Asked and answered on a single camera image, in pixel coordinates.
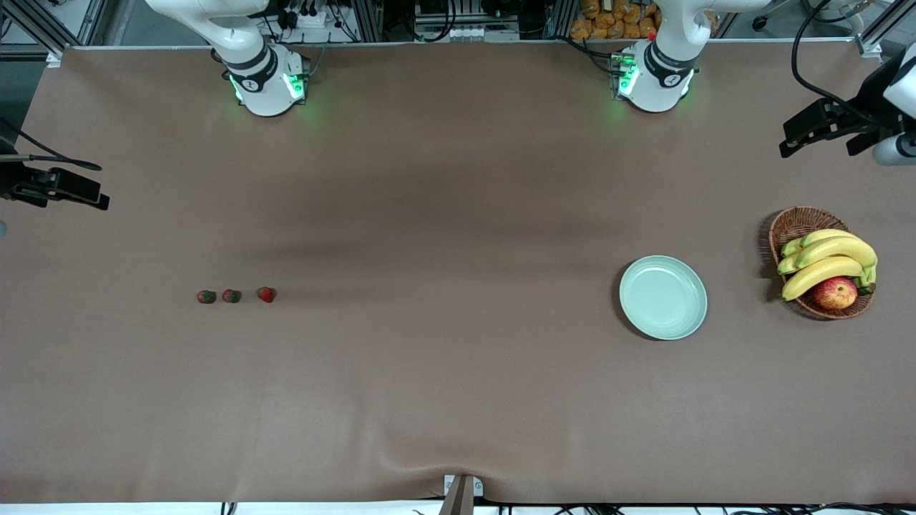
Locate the aluminium frame profile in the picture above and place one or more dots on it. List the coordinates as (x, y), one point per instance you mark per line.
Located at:
(368, 21)
(43, 32)
(564, 18)
(876, 39)

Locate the brown table mat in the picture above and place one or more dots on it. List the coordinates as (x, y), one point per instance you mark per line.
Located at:
(458, 393)

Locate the small green-tipped banana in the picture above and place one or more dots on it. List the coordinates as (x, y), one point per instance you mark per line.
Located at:
(791, 248)
(787, 265)

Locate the white terminal block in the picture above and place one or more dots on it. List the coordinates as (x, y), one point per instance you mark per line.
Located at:
(465, 33)

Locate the white power strip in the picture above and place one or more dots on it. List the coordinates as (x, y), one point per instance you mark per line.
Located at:
(311, 20)

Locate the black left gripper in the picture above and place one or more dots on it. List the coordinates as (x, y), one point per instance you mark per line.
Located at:
(870, 97)

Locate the metal clamp bracket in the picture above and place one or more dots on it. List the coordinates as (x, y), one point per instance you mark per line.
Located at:
(463, 497)

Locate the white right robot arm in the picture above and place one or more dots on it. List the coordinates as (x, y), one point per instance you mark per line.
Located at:
(265, 93)

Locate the brown wicker basket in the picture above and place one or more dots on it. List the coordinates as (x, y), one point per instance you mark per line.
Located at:
(801, 222)

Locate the red strawberry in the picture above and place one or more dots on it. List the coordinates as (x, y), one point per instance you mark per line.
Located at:
(231, 295)
(206, 297)
(266, 294)

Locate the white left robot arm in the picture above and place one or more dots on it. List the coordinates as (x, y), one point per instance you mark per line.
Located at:
(655, 86)

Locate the light green round plate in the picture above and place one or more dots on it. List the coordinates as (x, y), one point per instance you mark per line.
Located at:
(663, 297)

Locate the red yellow apple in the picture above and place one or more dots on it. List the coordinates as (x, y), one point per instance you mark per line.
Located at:
(835, 293)

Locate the yellow banana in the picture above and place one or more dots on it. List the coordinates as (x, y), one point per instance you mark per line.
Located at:
(823, 234)
(844, 249)
(816, 275)

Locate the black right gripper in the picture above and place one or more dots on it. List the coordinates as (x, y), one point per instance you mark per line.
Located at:
(10, 180)

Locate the pile of orange buns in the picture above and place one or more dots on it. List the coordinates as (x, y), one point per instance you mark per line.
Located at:
(608, 21)

